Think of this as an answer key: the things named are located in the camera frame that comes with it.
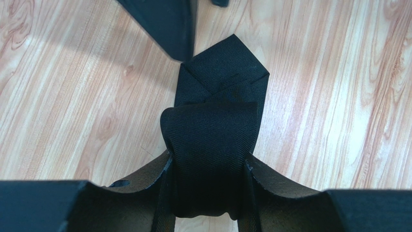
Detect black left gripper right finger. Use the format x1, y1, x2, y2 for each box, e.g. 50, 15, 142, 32
237, 155, 412, 232

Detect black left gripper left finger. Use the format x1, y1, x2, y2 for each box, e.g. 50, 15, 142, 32
0, 152, 176, 232

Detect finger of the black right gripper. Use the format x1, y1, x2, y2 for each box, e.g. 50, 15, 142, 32
211, 0, 229, 7
118, 0, 198, 62

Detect black tie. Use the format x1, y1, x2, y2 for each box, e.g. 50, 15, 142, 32
160, 35, 270, 219

